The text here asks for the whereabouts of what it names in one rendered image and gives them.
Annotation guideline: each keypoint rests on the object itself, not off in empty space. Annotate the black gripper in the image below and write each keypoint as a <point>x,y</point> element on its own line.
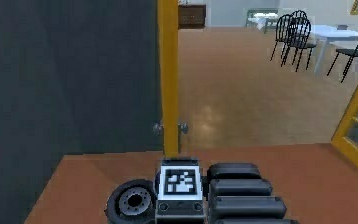
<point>131,202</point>

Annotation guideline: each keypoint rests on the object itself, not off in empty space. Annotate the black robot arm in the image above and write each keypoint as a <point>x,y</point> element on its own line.
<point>233,196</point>

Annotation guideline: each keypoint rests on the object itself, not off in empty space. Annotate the grey round door knob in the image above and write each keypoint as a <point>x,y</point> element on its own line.
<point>183,128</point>
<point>157,128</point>

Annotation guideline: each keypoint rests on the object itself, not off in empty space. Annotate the brown wooden cabinet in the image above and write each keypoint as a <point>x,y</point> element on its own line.
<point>191,16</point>

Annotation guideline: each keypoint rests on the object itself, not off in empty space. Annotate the green side table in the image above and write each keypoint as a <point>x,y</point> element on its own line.
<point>262,17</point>

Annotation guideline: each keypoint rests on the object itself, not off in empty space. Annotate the yellow glazed room door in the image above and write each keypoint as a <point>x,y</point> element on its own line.
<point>355,126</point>

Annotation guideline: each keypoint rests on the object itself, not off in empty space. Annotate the white dining table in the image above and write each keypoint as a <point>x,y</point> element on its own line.
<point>333,35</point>

